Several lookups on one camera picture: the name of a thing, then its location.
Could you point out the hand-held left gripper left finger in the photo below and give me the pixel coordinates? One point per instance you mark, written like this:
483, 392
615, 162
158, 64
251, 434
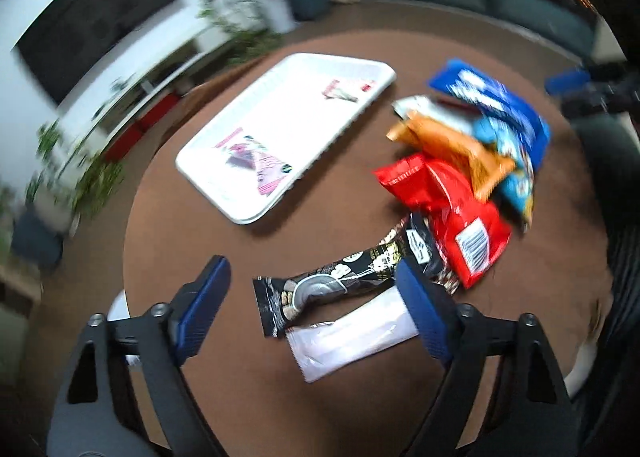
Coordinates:
205, 299

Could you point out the white plastic tray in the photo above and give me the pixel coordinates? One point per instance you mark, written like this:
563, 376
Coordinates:
300, 127

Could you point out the red snack packet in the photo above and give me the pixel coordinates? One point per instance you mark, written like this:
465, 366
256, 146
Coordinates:
450, 207

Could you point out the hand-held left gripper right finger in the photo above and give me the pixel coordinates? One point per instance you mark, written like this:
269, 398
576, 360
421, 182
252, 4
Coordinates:
425, 312

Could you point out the plant in white pot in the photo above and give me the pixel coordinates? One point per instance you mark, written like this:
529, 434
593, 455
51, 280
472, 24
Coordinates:
245, 12
75, 172

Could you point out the orange snack packet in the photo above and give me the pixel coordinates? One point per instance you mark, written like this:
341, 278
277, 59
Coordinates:
450, 147

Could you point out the red storage box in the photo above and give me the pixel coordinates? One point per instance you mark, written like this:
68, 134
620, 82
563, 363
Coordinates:
160, 112
122, 144

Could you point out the black wall television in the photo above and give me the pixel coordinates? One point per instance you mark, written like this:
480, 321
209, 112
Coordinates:
95, 22

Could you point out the black snack packet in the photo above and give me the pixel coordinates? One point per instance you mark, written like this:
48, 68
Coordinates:
350, 272

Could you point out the light blue snack packet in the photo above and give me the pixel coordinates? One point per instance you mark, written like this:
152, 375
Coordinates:
520, 187

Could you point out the plain white snack packet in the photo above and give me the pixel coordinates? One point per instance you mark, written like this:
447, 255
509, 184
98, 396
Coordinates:
350, 332

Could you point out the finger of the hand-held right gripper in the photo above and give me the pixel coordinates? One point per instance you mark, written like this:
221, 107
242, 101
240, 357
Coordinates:
582, 104
567, 81

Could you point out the person's dark grey clothing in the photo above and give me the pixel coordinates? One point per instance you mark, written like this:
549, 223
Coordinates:
615, 197

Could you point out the large pink snack packet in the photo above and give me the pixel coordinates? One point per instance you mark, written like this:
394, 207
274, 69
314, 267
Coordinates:
255, 162

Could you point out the white television cabinet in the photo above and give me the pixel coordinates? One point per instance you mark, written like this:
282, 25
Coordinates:
142, 87

